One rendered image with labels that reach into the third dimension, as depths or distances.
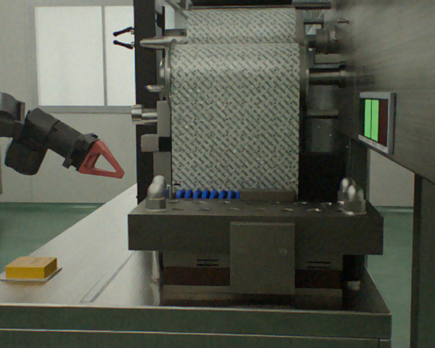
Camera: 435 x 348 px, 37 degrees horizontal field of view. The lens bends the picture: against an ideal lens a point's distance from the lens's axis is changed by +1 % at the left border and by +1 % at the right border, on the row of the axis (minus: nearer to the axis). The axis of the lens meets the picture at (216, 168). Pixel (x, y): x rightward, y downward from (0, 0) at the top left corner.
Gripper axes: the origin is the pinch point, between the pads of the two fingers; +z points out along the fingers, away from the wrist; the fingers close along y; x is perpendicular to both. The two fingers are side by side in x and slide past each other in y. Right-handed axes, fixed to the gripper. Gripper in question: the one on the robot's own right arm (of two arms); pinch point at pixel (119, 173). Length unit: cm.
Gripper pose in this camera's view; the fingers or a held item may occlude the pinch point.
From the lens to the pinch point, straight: 125.3
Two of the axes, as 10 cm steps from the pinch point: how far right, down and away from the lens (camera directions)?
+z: 8.6, 5.2, -0.1
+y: -0.8, 1.0, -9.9
